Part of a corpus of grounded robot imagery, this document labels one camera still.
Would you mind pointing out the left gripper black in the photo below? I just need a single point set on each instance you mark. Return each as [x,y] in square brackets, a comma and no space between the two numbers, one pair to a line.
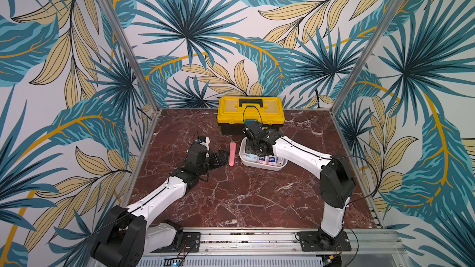
[224,160]

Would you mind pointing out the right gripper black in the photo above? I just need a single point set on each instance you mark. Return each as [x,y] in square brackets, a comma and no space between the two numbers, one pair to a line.
[256,143]

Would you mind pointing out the white plastic storage box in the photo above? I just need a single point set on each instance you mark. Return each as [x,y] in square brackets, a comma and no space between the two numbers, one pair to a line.
[245,148]

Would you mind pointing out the light blue cartoon tissue pack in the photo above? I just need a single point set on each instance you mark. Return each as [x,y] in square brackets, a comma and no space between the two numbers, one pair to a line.
[252,158]

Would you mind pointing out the pink tempo tissue pack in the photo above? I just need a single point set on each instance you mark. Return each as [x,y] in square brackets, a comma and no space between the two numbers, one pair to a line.
[263,160]

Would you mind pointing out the blue white tissue pack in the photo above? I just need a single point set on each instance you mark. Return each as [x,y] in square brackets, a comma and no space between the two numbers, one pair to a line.
[273,161]

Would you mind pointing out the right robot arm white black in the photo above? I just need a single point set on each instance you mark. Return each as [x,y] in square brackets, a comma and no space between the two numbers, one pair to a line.
[337,183]

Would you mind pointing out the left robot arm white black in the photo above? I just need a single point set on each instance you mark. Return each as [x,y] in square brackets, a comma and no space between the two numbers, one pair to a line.
[127,234]

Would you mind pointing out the pink utility knife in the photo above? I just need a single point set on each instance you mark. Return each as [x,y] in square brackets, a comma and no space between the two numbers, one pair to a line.
[233,148]

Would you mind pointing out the yellow black toolbox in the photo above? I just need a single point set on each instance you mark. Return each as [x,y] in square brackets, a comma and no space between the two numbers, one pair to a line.
[236,112]

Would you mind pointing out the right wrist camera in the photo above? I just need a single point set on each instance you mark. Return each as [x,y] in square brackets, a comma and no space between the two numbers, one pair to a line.
[249,123]

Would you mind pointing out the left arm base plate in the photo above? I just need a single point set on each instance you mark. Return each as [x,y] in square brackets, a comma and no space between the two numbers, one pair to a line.
[187,242]

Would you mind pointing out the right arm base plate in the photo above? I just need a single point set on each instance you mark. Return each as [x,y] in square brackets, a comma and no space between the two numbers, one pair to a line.
[319,241]

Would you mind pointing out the aluminium front rail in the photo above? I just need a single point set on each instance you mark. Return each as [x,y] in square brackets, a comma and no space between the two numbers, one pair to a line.
[264,246]

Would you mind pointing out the left aluminium frame post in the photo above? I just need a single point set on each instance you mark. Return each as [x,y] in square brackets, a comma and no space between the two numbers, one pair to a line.
[117,29]

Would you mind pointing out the aluminium frame post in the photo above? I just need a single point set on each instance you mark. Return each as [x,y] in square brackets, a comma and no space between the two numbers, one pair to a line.
[117,29]
[385,21]

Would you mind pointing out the right aluminium frame post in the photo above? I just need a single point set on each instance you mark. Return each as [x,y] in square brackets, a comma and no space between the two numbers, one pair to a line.
[385,21]

